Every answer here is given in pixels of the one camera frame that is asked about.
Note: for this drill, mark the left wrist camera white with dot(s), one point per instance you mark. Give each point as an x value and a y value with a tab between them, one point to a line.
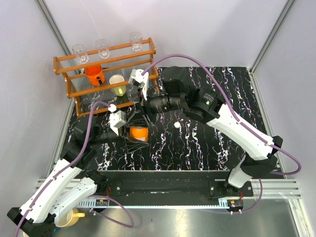
117	119

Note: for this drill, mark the orange juice bottle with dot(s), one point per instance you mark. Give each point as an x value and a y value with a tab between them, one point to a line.
139	133

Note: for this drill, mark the orange wooden shelf rack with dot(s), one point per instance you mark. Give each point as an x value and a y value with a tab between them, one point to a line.
117	69

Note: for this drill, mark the right clear glass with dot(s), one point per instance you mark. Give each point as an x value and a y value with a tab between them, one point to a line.
136	41

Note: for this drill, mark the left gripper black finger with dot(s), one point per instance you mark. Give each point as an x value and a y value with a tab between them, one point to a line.
132	145
123	131

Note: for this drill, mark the grey slotted cable duct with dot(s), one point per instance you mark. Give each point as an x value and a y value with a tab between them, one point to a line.
153	203

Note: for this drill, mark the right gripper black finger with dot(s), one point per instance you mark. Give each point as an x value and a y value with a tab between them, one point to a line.
134	94
138	116

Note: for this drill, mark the right corner aluminium post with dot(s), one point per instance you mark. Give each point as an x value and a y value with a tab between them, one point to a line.
273	33

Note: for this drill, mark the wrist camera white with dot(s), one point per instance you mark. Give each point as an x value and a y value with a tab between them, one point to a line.
141	80
117	119

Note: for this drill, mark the aluminium front rail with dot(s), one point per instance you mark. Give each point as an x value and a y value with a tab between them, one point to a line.
275	210

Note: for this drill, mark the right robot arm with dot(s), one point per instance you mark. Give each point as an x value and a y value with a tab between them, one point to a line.
210	108

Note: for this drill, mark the middle clear glass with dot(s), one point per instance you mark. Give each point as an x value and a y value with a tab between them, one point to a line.
102	48

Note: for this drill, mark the yellow mug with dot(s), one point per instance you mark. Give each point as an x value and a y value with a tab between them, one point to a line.
70	218

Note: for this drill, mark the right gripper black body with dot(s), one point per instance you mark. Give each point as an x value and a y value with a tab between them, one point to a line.
160	102

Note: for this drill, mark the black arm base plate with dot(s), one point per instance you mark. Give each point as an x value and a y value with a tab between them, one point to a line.
178	187

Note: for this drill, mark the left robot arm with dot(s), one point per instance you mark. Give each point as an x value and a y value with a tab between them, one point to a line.
69	183

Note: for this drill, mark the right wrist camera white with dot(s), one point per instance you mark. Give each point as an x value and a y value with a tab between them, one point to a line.
141	80

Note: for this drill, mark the clear glass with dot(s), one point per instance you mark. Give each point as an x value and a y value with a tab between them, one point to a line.
136	41
80	53
102	48

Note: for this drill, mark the left clear glass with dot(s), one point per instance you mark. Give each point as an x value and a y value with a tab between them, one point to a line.
80	53

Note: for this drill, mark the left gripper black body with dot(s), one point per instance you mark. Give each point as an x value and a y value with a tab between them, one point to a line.
108	136

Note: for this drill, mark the orange mug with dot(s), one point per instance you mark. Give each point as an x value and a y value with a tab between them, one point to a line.
95	75

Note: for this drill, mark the corner aluminium post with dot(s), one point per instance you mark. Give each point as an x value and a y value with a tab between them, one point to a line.
273	33
53	26

